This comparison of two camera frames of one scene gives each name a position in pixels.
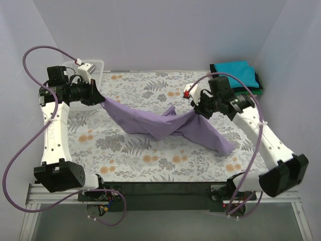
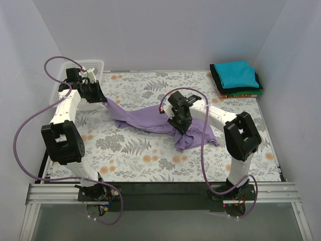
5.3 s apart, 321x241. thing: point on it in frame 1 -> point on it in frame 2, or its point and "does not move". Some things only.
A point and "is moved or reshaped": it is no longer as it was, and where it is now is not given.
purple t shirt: x=191 y=124 is moved or reshaped
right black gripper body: x=201 y=108 -> x=181 y=125
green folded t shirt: x=253 y=92 does not move
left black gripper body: x=93 y=93 does not move
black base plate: x=137 y=196 does not move
